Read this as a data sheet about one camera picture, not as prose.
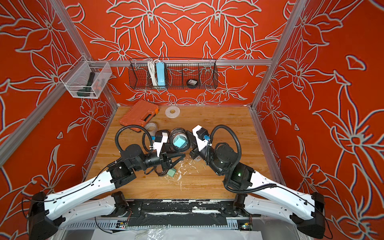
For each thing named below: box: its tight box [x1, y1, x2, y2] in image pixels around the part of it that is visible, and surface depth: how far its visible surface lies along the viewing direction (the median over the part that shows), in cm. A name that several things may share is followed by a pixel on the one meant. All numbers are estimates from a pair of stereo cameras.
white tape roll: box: [165, 106, 181, 119], surface depth 116 cm
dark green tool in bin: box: [76, 72, 95, 97], surface depth 82 cm
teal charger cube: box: [173, 135, 188, 149], surface depth 58 cm
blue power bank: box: [156, 62, 166, 86], surface depth 92 cm
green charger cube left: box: [166, 168, 177, 178], surface depth 85 cm
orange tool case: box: [119, 99, 160, 133], surface depth 112 cm
